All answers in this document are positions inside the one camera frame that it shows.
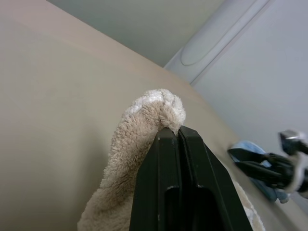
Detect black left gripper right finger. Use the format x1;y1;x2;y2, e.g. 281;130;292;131
179;125;246;231

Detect beige fluffy towel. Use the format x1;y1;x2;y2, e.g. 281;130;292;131
77;89;267;231

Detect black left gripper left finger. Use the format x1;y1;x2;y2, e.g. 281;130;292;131
128;127;184;231

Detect white panel with oval recess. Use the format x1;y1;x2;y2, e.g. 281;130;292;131
164;0;280;86

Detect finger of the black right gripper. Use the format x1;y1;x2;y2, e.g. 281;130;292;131
234;161;289;191
227;147;272;164

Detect blue towel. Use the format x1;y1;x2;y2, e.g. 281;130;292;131
230;140;291;204

